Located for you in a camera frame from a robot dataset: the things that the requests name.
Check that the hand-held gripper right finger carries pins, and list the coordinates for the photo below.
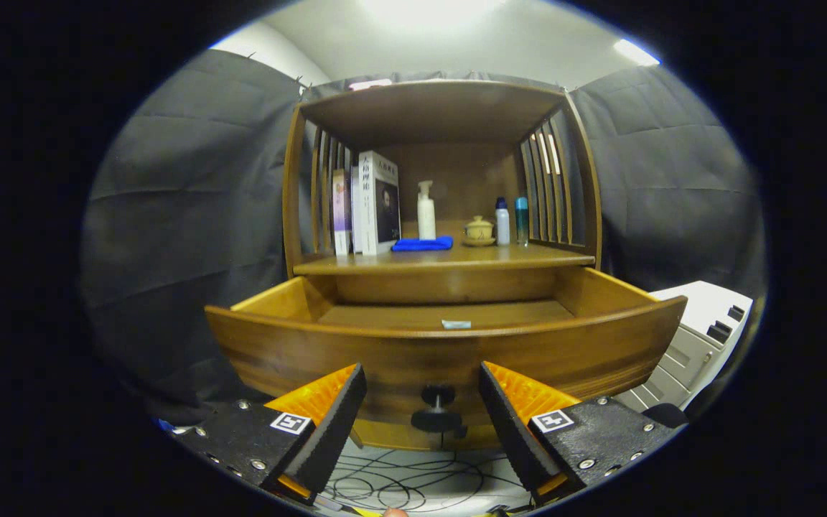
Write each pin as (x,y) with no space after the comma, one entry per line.
(510,431)

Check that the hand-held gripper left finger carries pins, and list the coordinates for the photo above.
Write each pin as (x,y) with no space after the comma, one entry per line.
(334,431)

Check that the brown wooden drawer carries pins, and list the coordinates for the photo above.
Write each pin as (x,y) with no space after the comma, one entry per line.
(385,359)

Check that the wooden countertop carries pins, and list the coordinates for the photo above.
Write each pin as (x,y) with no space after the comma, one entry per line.
(456,257)

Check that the white grey drawer unit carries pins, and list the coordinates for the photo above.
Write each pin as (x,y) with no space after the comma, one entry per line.
(701,309)

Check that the brown wooden cabinet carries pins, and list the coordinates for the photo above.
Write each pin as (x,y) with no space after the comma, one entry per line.
(442,115)

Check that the beige lidded tea bowl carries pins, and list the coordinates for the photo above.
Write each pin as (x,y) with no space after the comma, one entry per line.
(479,231)

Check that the white bottle dark blue cap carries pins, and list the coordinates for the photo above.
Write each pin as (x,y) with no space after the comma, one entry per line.
(502,226)

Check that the blue folded towel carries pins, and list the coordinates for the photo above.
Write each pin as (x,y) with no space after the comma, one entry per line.
(421,245)

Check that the clear bottle teal cap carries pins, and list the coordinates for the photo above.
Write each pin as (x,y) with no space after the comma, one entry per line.
(522,222)

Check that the thin white book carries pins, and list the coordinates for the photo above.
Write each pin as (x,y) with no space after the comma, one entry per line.
(355,215)

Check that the thin purple book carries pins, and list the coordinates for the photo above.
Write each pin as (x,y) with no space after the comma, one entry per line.
(341,208)

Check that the thick white portrait book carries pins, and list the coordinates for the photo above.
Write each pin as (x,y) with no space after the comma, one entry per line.
(381,208)

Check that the white pump bottle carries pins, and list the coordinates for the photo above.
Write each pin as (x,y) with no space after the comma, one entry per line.
(426,215)

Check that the small ceiling light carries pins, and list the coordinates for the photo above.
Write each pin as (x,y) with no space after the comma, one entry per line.
(634,52)

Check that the large ceiling light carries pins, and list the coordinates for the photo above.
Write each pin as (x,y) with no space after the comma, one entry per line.
(428,7)

